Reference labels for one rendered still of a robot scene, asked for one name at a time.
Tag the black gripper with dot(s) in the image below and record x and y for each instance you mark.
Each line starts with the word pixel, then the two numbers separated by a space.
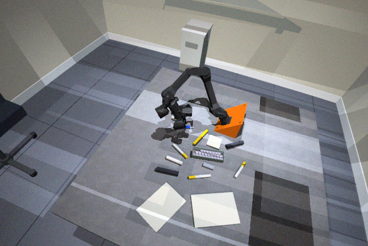
pixel 180 124

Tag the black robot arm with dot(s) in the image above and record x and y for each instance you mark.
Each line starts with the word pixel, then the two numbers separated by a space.
pixel 168 99

